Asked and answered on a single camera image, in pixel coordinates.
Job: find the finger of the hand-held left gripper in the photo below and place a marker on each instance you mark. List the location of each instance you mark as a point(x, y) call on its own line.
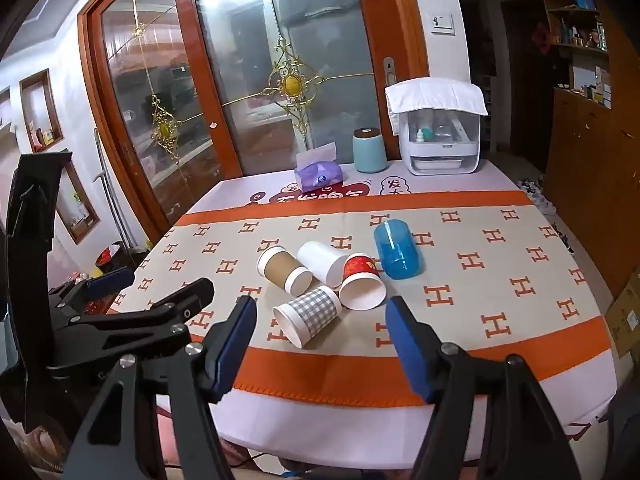
point(114, 278)
point(172, 307)

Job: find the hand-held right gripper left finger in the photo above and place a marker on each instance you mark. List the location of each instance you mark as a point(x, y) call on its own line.
point(231, 350)

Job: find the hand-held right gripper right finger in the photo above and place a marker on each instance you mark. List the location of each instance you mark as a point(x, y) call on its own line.
point(412, 352)

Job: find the grey checked paper cup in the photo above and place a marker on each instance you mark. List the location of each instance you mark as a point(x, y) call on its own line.
point(310, 314)

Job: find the red paper cup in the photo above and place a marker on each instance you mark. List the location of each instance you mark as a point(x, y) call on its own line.
point(361, 282)

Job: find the brown sleeve paper cup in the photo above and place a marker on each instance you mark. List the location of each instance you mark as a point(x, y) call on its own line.
point(282, 269)

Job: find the blue transparent plastic cup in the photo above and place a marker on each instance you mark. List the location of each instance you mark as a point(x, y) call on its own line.
point(397, 250)

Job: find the white paper cup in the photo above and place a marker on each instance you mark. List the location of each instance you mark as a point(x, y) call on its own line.
point(324, 260)

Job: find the dark bin with red bag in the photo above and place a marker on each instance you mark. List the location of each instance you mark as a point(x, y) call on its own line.
point(111, 257)

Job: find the metal pole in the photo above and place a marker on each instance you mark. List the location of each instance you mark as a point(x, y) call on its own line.
point(107, 195)

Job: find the white printed tablecloth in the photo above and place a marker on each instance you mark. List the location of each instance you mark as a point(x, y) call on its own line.
point(350, 427)

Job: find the orange patterned blanket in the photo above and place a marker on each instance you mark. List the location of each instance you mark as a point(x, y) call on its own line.
point(480, 270)

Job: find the wooden glass sliding door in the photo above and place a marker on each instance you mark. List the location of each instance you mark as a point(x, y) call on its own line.
point(310, 60)
point(150, 125)

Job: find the purple tissue pack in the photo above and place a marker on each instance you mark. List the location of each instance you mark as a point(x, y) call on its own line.
point(317, 175)

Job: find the pile of shoes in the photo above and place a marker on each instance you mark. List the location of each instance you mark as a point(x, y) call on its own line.
point(537, 192)

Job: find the teal canister with brown lid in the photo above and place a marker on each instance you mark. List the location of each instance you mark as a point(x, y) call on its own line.
point(370, 152)

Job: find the white countertop appliance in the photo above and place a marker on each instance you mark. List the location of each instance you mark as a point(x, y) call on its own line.
point(440, 142)

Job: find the cardboard box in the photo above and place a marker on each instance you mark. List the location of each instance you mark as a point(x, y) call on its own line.
point(625, 317)

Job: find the wooden cabinet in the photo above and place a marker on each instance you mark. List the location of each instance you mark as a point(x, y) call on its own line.
point(590, 170)

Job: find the white folded cloth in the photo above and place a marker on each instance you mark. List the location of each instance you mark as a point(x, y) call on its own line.
point(435, 95)

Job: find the wooden framed wall niche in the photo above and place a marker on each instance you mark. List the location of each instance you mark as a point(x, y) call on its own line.
point(80, 205)
point(41, 110)

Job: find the white wall switch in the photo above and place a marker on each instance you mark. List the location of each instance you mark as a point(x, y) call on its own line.
point(443, 23)

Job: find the wooden wall shelf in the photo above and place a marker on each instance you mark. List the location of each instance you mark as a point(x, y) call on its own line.
point(575, 15)

